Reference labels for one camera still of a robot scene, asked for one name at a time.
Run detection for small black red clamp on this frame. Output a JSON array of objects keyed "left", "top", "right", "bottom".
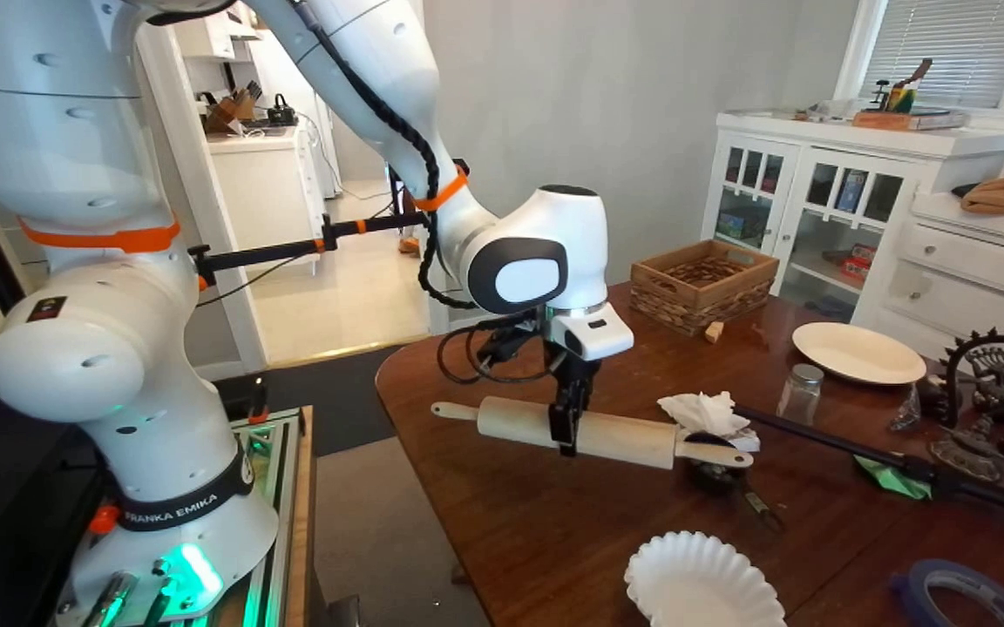
[{"left": 240, "top": 374, "right": 274, "bottom": 428}]

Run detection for crumpled white tissue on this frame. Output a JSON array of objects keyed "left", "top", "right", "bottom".
[{"left": 656, "top": 387, "right": 763, "bottom": 457}]

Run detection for white glass-door cabinet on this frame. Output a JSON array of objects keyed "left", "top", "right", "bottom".
[{"left": 698, "top": 107, "right": 1004, "bottom": 326}]

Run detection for white window blinds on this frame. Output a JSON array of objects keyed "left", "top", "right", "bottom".
[{"left": 862, "top": 0, "right": 1004, "bottom": 116}]

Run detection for small black measuring cup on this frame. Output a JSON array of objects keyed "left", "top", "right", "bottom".
[{"left": 684, "top": 428, "right": 781, "bottom": 522}]

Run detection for small clear glass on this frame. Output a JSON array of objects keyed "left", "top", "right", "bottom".
[{"left": 890, "top": 380, "right": 930, "bottom": 434}]

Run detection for glass shaker jar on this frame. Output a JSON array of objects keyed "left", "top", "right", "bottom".
[{"left": 775, "top": 360, "right": 830, "bottom": 428}]

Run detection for black pole with orange clips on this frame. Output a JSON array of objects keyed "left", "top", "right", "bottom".
[{"left": 187, "top": 206, "right": 433, "bottom": 287}]

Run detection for white kitchen counter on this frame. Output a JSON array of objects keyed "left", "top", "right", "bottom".
[{"left": 202, "top": 123, "right": 334, "bottom": 255}]

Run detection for utensils in holder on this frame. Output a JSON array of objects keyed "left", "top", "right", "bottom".
[{"left": 869, "top": 55, "right": 936, "bottom": 118}]

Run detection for black box beside robot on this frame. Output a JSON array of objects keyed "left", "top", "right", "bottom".
[{"left": 0, "top": 394, "right": 112, "bottom": 627}]

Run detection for brown tray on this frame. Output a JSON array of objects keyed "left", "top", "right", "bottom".
[{"left": 847, "top": 104, "right": 972, "bottom": 137}]

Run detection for wooden rolling pin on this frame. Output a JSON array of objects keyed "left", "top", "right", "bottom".
[{"left": 427, "top": 394, "right": 758, "bottom": 473}]

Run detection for cream round plate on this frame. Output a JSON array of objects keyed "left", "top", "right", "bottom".
[{"left": 786, "top": 319, "right": 930, "bottom": 389}]

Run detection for green plastic piece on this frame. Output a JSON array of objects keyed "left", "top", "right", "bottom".
[{"left": 849, "top": 448, "right": 936, "bottom": 505}]

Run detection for white paper coffee filter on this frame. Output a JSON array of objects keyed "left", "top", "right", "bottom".
[{"left": 619, "top": 528, "right": 792, "bottom": 627}]

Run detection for white drawer dresser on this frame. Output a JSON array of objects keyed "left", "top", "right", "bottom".
[{"left": 849, "top": 187, "right": 1004, "bottom": 365}]

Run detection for black tripod rod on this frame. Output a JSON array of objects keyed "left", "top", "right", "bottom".
[{"left": 739, "top": 401, "right": 1004, "bottom": 528}]

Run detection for black gear-shaped ornament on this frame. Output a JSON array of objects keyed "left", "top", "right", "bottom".
[{"left": 934, "top": 323, "right": 1004, "bottom": 462}]

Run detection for black kettle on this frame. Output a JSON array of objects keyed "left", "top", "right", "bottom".
[{"left": 261, "top": 89, "right": 302, "bottom": 128}]

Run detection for woven wooden basket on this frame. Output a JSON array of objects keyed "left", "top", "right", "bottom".
[{"left": 626, "top": 237, "right": 781, "bottom": 337}]

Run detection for blue tape roll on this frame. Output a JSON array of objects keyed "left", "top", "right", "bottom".
[{"left": 890, "top": 556, "right": 1004, "bottom": 627}]

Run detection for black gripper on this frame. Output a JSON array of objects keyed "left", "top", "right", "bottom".
[{"left": 539, "top": 343, "right": 606, "bottom": 460}]

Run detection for brown object on counter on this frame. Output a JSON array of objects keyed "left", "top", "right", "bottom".
[{"left": 198, "top": 79, "right": 266, "bottom": 138}]

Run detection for dark round metal base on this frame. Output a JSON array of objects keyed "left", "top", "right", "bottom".
[{"left": 928, "top": 425, "right": 1004, "bottom": 488}]

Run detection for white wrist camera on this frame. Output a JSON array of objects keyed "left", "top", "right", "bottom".
[{"left": 553, "top": 308, "right": 639, "bottom": 365}]

